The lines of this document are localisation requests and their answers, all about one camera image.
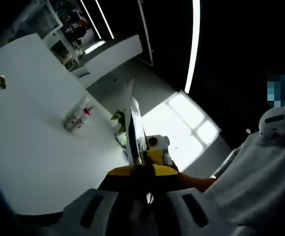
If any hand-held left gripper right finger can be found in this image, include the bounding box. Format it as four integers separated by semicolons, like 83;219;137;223
153;165;222;236

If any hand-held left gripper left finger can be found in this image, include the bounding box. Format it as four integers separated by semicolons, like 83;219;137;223
63;166;137;236

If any green skincare sample packet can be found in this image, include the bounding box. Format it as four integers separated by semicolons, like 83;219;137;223
124;78;150;170

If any red-collared white skincare bottle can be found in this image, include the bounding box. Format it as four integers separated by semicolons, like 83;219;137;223
77;104;94;125

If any bright window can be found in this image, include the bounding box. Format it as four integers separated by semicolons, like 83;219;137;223
142;91;221;172

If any large green potted plant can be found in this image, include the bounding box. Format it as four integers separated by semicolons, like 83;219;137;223
110;110;128;148

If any long curved ceiling light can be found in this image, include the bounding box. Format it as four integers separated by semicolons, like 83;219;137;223
184;0;201;94

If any white chest device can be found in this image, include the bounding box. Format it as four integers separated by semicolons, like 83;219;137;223
258;105;285;141

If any straight ceiling light strip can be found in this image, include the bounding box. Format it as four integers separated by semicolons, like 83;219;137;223
79;0;101;40
95;0;115;40

